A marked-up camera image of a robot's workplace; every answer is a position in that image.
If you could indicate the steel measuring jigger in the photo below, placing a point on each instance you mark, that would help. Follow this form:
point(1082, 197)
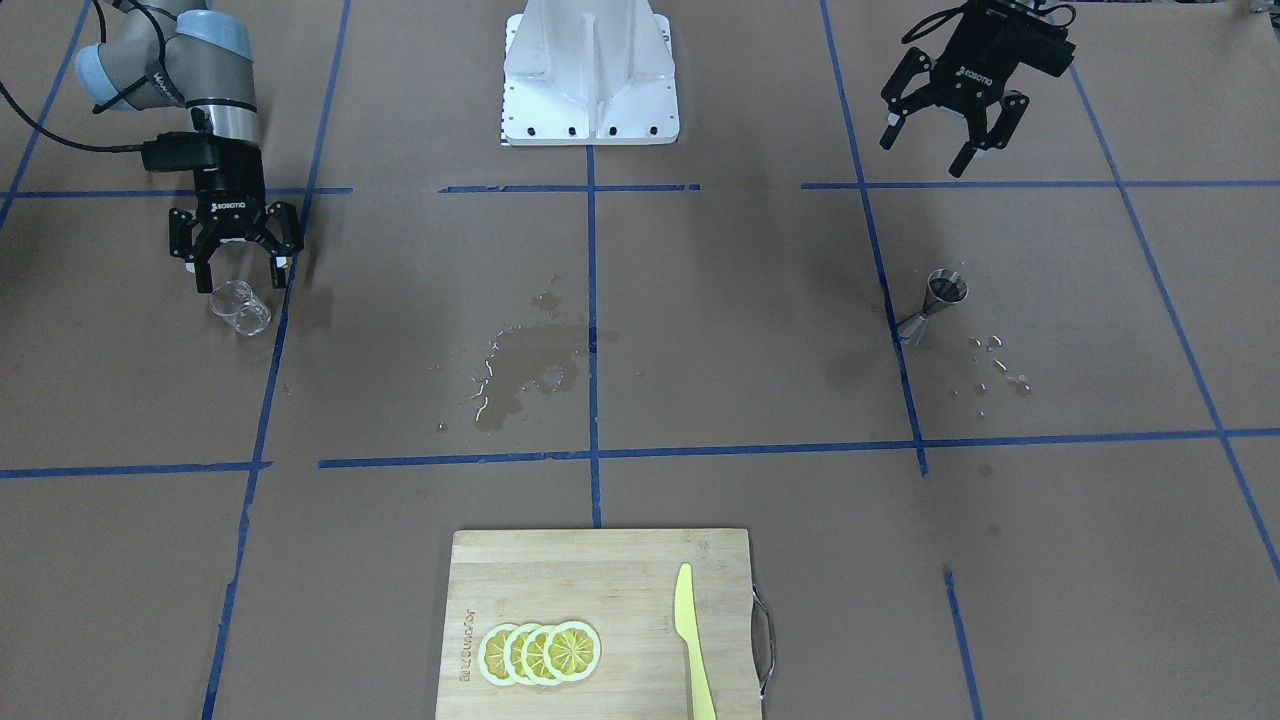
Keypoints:
point(943, 288)

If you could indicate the bamboo cutting board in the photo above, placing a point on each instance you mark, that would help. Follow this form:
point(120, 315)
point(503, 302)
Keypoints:
point(508, 588)

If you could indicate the clear glass cup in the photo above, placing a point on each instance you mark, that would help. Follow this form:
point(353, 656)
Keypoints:
point(240, 307)

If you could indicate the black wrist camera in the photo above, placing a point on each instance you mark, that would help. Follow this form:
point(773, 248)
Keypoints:
point(1028, 38)
point(174, 151)

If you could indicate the yellow plastic knife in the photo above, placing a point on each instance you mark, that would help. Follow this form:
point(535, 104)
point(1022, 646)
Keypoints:
point(686, 626)

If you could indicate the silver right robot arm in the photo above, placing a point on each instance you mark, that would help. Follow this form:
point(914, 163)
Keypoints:
point(187, 56)

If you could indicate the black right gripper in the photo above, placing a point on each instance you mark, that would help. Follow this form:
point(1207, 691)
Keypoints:
point(230, 197)

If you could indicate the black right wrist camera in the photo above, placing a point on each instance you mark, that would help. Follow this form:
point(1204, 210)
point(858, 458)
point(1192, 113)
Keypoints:
point(174, 151)

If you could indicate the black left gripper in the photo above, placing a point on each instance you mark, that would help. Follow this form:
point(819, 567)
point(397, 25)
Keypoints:
point(972, 64)

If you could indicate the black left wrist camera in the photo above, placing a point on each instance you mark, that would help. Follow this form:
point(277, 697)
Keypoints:
point(1028, 38)

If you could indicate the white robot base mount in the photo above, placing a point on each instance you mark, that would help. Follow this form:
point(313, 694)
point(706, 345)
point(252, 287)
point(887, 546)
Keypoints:
point(580, 73)

